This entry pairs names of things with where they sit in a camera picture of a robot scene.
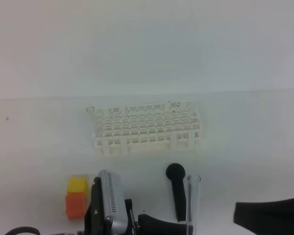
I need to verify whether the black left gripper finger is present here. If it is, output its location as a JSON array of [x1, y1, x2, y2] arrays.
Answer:
[[233, 198, 294, 235]]

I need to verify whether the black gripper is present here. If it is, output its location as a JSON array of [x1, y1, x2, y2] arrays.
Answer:
[[84, 176, 193, 235]]

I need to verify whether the clear glass test tube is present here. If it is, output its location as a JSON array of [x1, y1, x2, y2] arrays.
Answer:
[[186, 174, 201, 235]]

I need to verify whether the white plastic test tube rack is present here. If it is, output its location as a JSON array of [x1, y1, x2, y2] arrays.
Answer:
[[92, 101, 202, 157]]

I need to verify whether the clear test tube in rack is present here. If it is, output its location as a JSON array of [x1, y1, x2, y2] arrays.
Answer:
[[87, 106, 95, 122]]

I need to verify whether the orange cube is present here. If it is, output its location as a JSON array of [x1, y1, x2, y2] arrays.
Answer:
[[65, 192, 86, 220]]

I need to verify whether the yellow cube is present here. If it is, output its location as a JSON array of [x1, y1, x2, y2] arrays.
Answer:
[[67, 176, 89, 197]]

